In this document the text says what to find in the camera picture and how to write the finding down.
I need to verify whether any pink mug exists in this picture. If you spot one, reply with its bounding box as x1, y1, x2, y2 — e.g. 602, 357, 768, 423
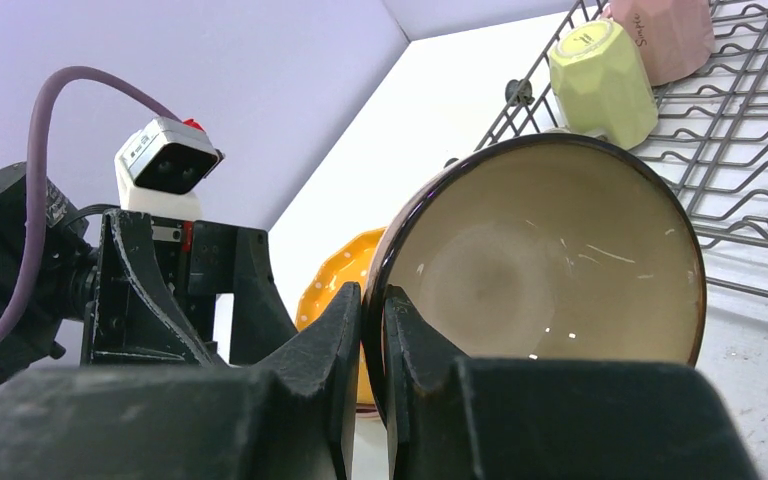
603, 0, 715, 86

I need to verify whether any pink plate under orange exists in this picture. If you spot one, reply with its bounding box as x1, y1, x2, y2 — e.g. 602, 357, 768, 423
355, 403, 379, 418

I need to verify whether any grey wire dish rack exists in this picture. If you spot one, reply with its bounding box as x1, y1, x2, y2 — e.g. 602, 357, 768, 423
443, 0, 768, 309

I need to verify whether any brown ceramic bowl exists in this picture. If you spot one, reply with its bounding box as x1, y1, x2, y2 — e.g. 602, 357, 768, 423
362, 133, 707, 407

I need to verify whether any pale yellow mug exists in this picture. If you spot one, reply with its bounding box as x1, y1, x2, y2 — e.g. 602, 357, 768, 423
548, 19, 658, 150

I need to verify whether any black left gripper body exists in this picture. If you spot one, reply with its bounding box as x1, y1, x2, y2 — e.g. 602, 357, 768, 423
72, 211, 273, 333

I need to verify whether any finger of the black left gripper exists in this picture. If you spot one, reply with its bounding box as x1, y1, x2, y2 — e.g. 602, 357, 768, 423
229, 228, 297, 365
81, 226, 225, 366

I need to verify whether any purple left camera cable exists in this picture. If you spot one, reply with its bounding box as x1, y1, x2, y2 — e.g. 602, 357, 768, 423
0, 64, 183, 364

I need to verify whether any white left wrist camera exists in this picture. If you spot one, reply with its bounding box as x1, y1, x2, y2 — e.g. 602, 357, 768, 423
113, 116, 224, 221

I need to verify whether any orange polka dot plate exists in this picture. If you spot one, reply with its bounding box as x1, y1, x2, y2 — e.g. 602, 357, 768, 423
294, 226, 389, 407

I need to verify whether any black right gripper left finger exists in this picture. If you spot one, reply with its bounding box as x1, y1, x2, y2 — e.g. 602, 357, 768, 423
0, 282, 361, 479

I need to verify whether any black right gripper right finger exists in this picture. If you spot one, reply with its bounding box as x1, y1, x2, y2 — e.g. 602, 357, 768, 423
382, 287, 758, 479

